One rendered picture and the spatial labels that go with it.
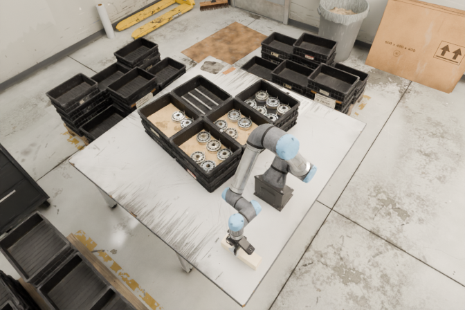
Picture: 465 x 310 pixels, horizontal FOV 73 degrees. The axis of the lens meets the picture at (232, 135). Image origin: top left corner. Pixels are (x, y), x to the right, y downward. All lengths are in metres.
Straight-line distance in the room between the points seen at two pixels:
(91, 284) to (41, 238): 0.48
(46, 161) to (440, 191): 3.76
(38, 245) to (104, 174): 0.62
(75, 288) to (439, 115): 3.73
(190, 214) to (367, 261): 1.45
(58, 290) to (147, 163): 0.97
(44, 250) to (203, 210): 1.10
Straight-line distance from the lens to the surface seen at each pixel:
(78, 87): 3.60
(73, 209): 3.24
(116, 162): 2.44
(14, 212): 3.20
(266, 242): 1.96
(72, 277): 2.50
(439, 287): 2.95
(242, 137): 2.22
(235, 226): 1.56
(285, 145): 1.45
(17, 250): 2.64
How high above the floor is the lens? 2.50
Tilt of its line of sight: 48 degrees down
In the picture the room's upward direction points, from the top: 3 degrees counter-clockwise
